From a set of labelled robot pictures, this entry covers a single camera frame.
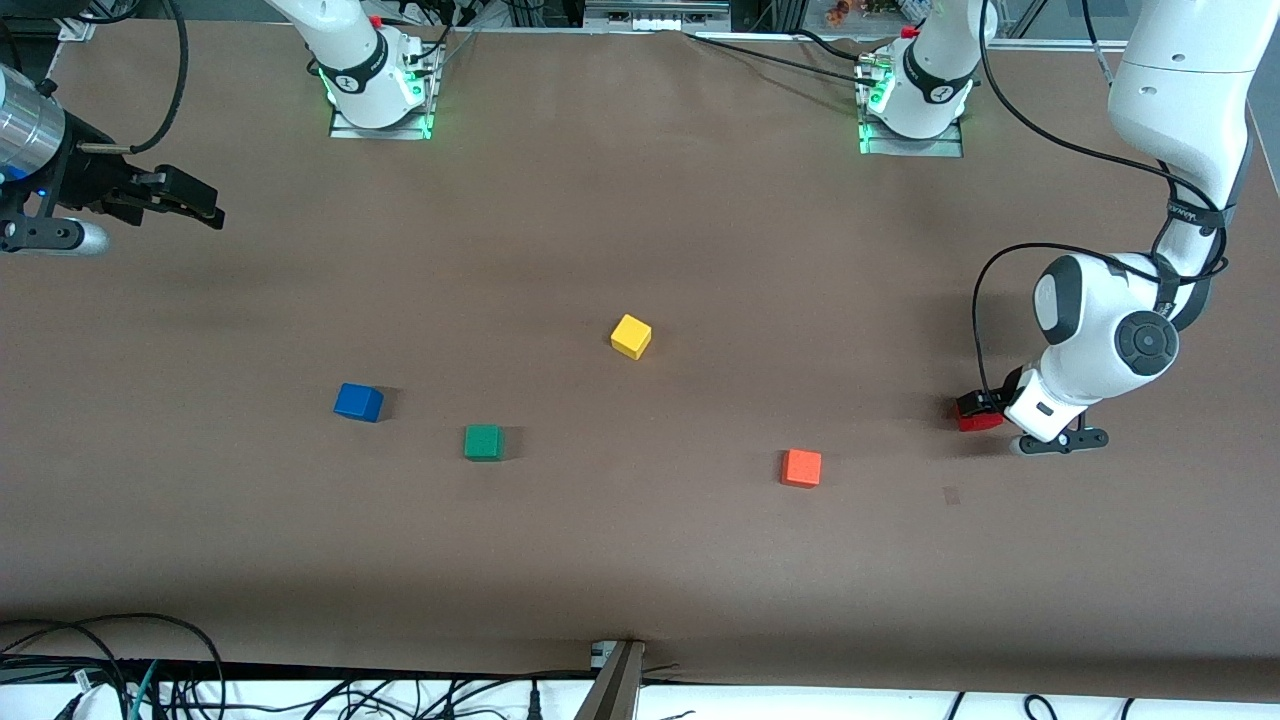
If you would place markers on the aluminium corner bracket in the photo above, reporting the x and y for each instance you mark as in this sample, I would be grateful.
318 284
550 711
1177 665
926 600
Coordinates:
75 30

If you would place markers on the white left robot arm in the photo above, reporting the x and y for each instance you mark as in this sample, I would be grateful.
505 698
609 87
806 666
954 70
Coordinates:
1180 100

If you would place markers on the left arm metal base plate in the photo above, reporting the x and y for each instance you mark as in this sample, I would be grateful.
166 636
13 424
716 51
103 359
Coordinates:
915 149

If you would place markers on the blue wooden block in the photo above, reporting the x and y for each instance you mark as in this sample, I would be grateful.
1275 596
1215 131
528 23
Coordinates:
357 402

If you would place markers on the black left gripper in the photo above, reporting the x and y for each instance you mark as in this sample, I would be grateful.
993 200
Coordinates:
1012 384

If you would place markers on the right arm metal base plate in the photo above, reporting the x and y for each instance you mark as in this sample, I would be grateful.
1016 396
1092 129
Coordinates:
380 133

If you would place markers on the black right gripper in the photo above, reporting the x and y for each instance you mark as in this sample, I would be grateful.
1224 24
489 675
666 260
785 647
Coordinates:
88 172

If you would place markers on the red wooden block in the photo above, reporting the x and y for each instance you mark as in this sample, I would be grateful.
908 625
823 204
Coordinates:
975 421

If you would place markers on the brown paper table cover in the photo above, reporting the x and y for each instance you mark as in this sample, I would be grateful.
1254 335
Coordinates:
640 560

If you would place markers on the orange wooden block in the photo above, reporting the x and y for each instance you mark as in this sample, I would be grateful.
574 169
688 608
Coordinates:
801 468

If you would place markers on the yellow wooden block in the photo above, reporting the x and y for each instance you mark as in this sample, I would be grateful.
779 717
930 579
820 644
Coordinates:
631 336

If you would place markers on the aluminium profile strut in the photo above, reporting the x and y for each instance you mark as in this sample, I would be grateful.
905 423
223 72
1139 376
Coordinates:
612 690

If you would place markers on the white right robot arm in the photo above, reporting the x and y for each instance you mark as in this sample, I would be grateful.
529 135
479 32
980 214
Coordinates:
350 50

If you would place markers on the silver power strip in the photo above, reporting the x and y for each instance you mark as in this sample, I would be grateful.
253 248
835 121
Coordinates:
655 15

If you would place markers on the green wooden block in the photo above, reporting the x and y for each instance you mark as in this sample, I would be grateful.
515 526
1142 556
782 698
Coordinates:
484 443

